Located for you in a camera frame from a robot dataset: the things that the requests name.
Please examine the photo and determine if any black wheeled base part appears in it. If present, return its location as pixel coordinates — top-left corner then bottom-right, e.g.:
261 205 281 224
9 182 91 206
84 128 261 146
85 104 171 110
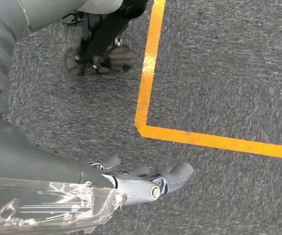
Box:
64 0 149 77

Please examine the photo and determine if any clear tape wrap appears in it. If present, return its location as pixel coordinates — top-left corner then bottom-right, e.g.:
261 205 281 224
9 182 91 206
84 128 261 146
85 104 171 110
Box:
0 181 127 235

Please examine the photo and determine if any yellow floor tape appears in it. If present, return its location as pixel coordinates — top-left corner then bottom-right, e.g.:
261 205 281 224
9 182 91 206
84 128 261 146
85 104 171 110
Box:
134 0 282 160

